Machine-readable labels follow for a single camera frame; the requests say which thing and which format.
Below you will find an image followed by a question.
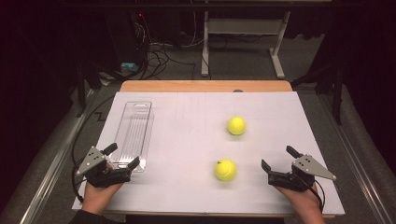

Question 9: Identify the yellow tennis ball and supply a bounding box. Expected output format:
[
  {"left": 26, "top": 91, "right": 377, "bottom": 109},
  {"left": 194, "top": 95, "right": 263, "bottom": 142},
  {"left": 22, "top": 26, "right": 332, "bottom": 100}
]
[
  {"left": 226, "top": 116, "right": 248, "bottom": 136},
  {"left": 214, "top": 159, "right": 237, "bottom": 182}
]

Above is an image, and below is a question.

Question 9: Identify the white metal stand frame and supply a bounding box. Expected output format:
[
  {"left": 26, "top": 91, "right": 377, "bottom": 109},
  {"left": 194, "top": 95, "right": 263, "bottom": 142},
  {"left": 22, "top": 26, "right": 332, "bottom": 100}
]
[{"left": 200, "top": 10, "right": 292, "bottom": 80}]

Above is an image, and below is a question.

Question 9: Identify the black computer tower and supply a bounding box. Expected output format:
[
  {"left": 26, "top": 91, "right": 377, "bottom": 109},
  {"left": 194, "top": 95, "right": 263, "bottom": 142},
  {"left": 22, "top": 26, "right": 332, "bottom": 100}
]
[{"left": 106, "top": 8, "right": 150, "bottom": 66}]

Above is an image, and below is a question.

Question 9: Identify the person's left hand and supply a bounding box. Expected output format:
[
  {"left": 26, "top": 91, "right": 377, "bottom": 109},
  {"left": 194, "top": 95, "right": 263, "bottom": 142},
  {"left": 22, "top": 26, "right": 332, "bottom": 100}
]
[{"left": 81, "top": 162, "right": 124, "bottom": 216}]

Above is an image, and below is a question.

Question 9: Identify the bundle of floor cables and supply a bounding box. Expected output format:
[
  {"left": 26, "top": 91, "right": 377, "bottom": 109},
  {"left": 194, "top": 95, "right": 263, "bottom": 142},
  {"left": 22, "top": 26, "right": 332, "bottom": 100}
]
[{"left": 134, "top": 12, "right": 206, "bottom": 82}]

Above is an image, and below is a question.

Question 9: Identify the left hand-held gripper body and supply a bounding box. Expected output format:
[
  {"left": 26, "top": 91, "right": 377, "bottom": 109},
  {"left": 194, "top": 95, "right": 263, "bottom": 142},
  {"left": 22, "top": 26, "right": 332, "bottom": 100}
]
[{"left": 75, "top": 146, "right": 133, "bottom": 189}]

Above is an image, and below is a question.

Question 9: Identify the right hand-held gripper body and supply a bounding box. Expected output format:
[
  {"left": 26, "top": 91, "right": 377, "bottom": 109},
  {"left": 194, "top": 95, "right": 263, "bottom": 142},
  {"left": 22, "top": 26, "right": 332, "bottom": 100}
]
[{"left": 268, "top": 154, "right": 337, "bottom": 192}]

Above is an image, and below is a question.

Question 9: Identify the person's right hand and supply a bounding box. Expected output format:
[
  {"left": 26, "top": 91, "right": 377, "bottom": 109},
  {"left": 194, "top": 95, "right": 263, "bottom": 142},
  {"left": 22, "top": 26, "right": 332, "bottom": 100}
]
[{"left": 275, "top": 181, "right": 325, "bottom": 218}]

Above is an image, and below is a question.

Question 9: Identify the clear plastic tray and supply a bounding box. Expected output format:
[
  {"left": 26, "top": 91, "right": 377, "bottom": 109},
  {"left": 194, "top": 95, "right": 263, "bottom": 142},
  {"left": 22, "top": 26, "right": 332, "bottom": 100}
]
[{"left": 108, "top": 101, "right": 155, "bottom": 174}]

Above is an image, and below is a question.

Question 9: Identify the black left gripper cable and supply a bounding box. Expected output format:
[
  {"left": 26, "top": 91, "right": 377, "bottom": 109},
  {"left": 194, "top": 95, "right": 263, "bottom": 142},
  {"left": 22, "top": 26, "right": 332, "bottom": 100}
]
[{"left": 70, "top": 94, "right": 117, "bottom": 203}]

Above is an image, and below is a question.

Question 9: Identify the wooden table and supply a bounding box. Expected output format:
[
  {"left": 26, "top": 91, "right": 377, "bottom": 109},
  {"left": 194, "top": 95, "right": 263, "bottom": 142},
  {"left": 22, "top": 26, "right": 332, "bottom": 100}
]
[{"left": 120, "top": 79, "right": 293, "bottom": 93}]

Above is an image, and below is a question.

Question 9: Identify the aluminium rail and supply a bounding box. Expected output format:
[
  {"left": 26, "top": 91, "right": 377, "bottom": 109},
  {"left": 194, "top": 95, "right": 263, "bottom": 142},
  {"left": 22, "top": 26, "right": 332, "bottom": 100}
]
[
  {"left": 18, "top": 88, "right": 101, "bottom": 224},
  {"left": 316, "top": 92, "right": 393, "bottom": 224}
]

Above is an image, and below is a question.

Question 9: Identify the small blue box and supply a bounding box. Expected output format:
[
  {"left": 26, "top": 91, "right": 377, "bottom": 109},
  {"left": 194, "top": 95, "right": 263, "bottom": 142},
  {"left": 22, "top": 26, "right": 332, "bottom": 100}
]
[{"left": 120, "top": 62, "right": 139, "bottom": 72}]

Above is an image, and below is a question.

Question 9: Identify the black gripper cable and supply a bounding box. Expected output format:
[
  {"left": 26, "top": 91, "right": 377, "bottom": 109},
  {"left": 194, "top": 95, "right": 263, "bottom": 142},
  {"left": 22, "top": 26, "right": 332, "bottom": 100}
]
[
  {"left": 298, "top": 175, "right": 327, "bottom": 214},
  {"left": 70, "top": 94, "right": 117, "bottom": 203}
]

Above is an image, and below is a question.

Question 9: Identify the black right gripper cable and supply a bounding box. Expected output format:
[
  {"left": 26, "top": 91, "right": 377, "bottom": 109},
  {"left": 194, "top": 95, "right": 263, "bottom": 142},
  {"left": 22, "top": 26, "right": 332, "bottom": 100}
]
[{"left": 298, "top": 175, "right": 327, "bottom": 214}]

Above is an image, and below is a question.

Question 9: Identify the black metal stand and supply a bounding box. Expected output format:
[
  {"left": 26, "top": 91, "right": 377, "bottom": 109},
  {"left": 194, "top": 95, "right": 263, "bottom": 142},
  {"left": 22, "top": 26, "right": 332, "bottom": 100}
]
[
  {"left": 290, "top": 62, "right": 347, "bottom": 125},
  {"left": 74, "top": 62, "right": 125, "bottom": 119}
]

